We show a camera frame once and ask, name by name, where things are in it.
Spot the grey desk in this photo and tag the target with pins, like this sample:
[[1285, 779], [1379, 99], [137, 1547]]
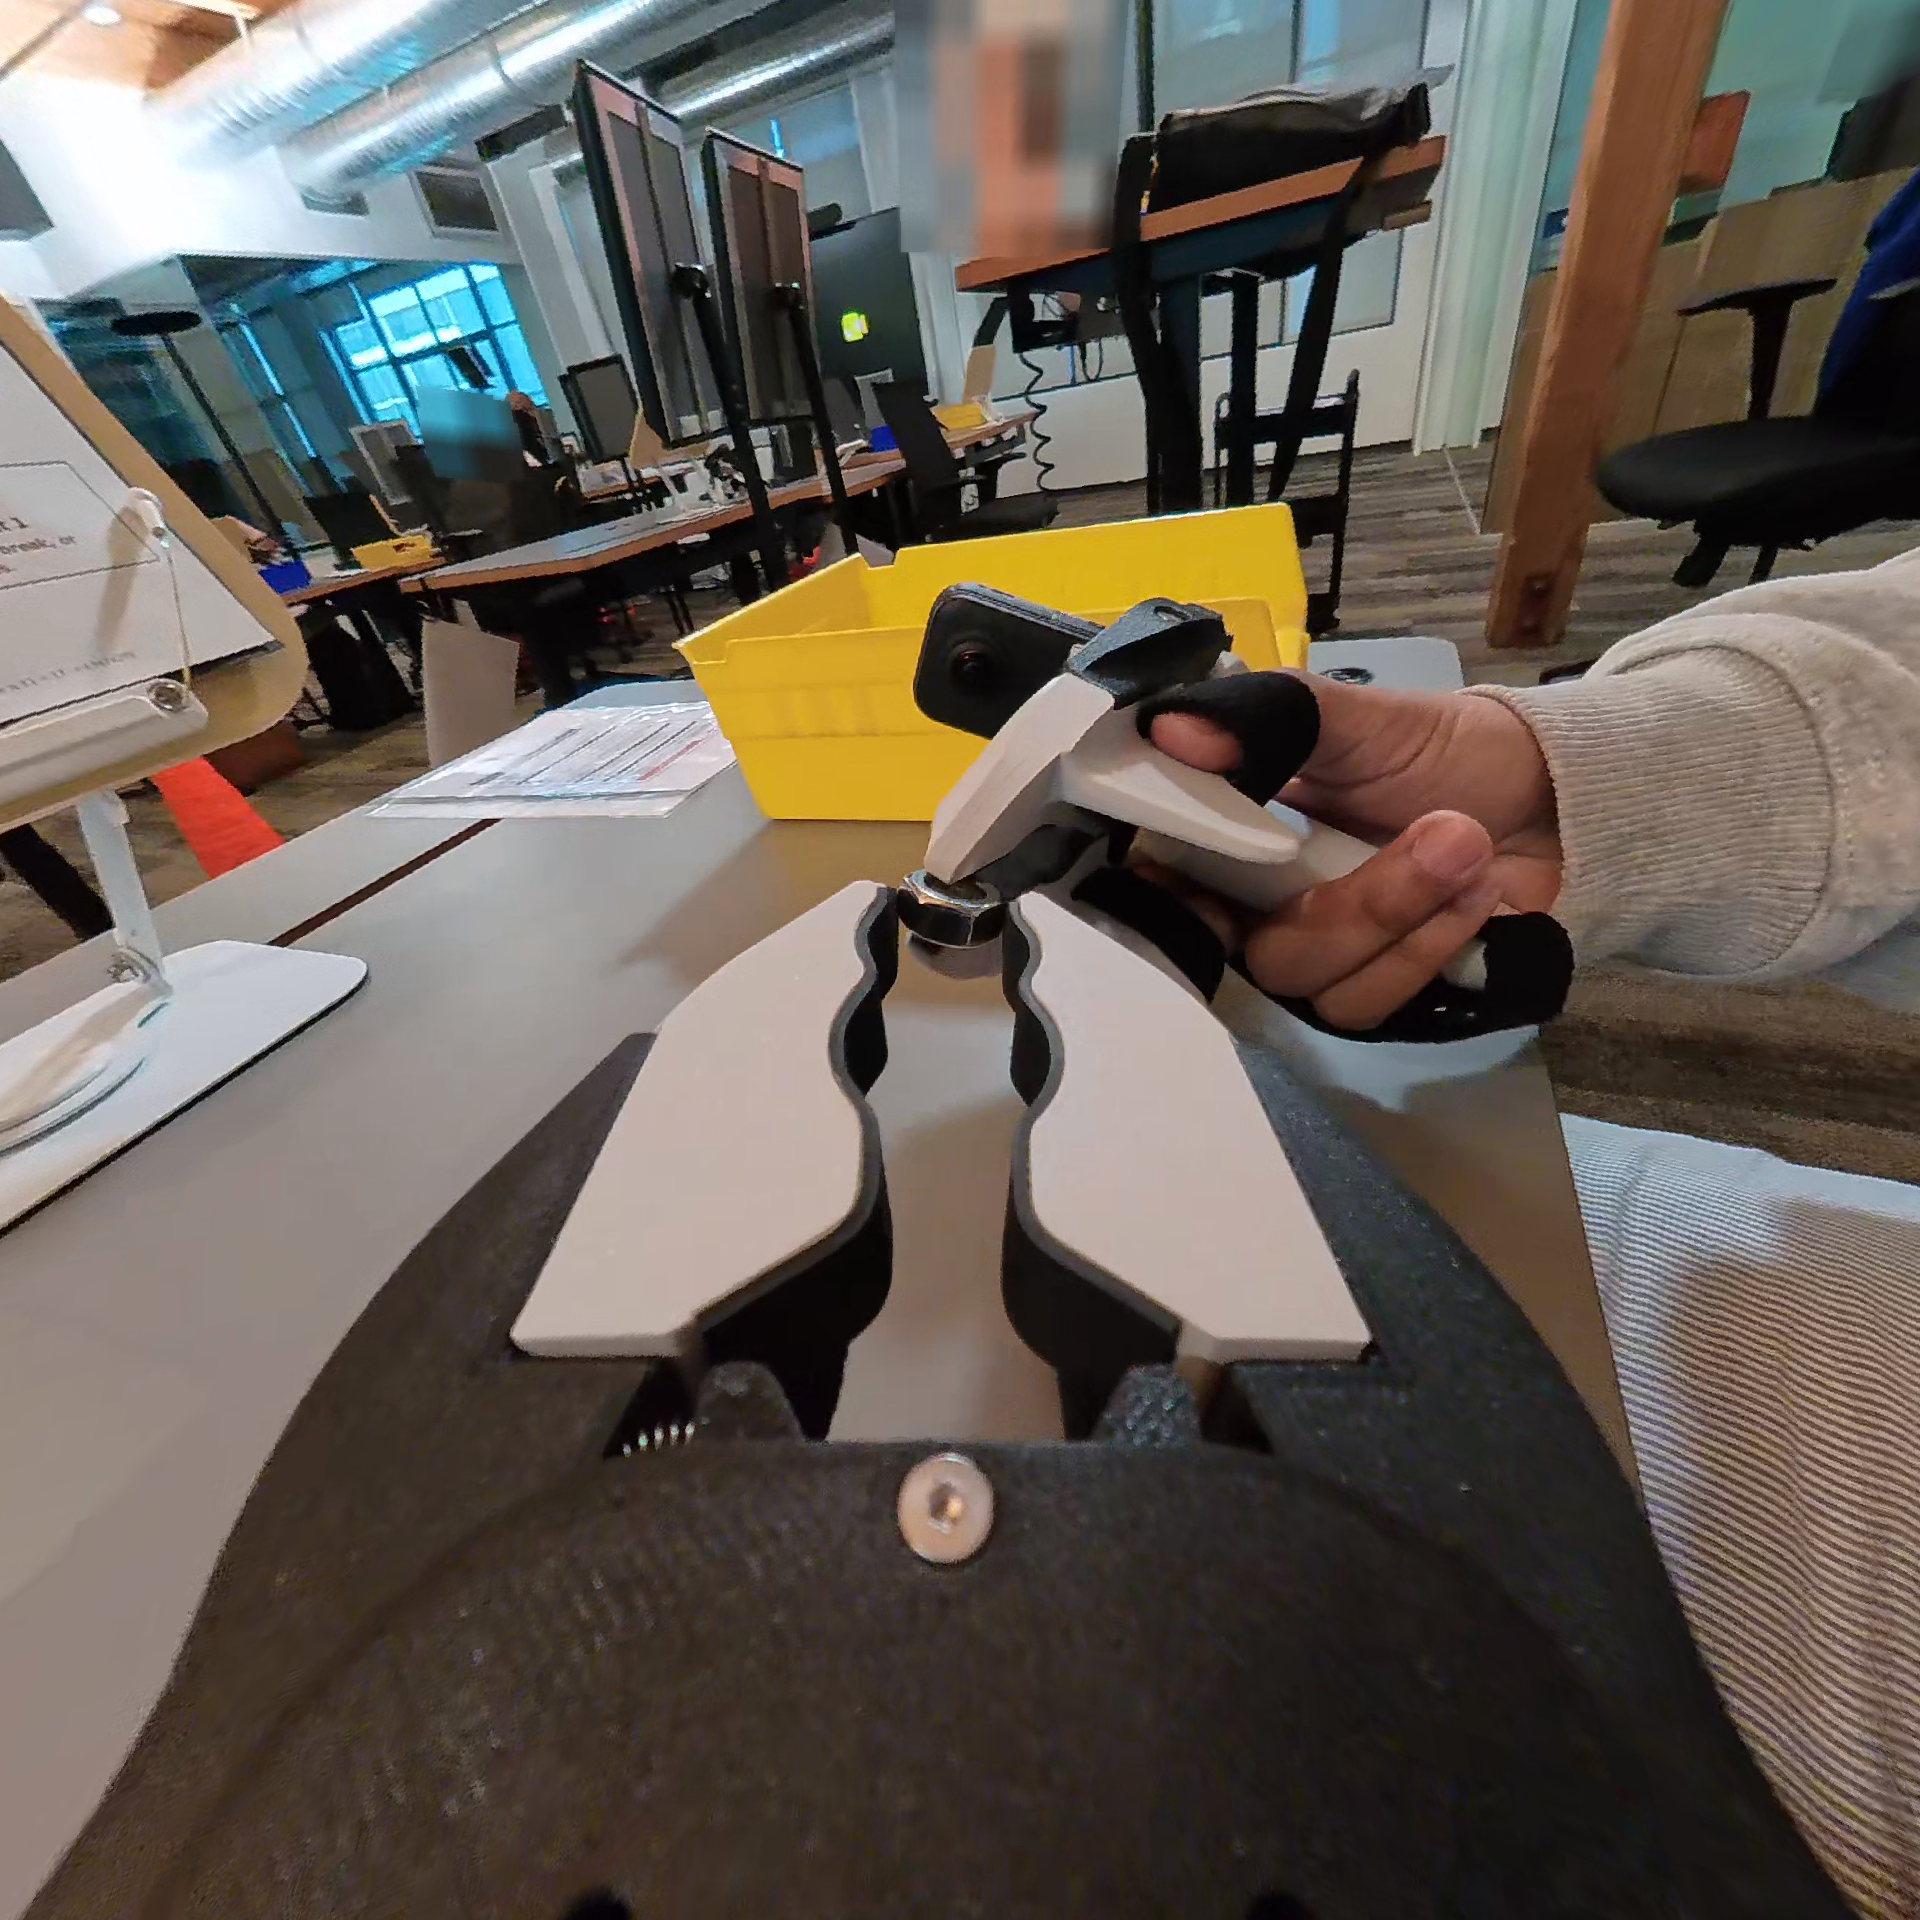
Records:
[[523, 931]]

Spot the person's striped grey pants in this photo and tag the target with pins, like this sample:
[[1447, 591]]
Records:
[[1770, 1425]]

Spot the long brown desk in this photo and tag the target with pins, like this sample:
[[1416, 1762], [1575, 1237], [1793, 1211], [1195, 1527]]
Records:
[[630, 543]]

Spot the yellow plastic bin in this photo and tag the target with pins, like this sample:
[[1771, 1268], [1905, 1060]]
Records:
[[840, 692]]

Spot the dark monitor with yellow sticker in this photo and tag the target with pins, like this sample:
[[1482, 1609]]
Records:
[[863, 300]]

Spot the black bag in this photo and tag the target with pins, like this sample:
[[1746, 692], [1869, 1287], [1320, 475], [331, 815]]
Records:
[[1275, 143]]

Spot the metal hex nut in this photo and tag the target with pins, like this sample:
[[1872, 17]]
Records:
[[944, 908]]

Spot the silver ventilation duct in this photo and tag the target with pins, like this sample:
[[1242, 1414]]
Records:
[[495, 76]]

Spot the black office chair with armrests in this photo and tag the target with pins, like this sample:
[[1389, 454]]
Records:
[[1755, 475]]

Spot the orange cone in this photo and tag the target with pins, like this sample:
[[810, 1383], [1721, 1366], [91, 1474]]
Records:
[[218, 820]]

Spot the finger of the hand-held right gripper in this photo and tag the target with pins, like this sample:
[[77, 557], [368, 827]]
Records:
[[1005, 796], [1058, 863]]

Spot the wooden post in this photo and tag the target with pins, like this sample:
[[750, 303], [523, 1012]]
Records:
[[1605, 300]]

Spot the white folded card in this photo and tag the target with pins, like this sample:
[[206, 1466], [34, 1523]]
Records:
[[470, 692]]

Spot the paper in plastic sleeve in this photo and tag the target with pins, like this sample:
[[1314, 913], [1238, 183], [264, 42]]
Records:
[[569, 757]]

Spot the wooden standing desk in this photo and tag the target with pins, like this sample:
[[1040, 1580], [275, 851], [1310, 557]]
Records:
[[1201, 242]]

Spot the small black monitor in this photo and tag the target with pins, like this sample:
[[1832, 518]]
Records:
[[599, 407]]

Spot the tall black monitor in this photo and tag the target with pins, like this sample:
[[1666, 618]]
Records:
[[638, 242], [758, 270]]

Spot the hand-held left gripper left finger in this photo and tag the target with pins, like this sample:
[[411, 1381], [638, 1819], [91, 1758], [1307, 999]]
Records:
[[721, 1142]]

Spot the person's right hand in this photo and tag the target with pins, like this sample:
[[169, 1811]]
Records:
[[1424, 780]]

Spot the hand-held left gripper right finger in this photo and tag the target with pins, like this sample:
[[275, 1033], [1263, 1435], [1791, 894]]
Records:
[[1170, 1155]]

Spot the blue jacket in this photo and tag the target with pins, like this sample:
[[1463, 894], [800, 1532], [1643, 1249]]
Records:
[[1882, 331]]

